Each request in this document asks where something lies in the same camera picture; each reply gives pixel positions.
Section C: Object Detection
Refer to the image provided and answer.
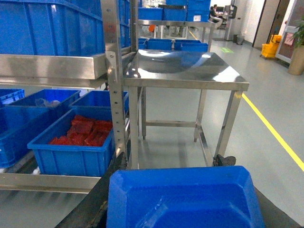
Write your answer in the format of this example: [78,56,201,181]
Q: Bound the stainless steel table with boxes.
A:
[123,50,249,169]

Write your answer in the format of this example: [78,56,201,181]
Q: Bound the blue bottle-shaped block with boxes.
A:
[106,166,265,228]

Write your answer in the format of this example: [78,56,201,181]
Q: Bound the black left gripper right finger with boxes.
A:
[213,154,236,167]

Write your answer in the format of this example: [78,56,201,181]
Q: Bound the blue bin with red parts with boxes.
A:
[28,108,115,177]

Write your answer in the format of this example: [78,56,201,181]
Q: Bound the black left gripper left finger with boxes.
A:
[56,152,127,228]

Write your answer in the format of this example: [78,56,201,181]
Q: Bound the yellow mop bucket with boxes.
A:
[260,35,282,59]

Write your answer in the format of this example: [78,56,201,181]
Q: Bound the large blue crate upper shelf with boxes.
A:
[0,0,105,57]

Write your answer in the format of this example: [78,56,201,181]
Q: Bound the stainless steel shelf rack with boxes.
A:
[0,0,133,193]

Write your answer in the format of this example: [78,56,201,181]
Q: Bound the green potted plant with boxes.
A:
[292,17,304,48]

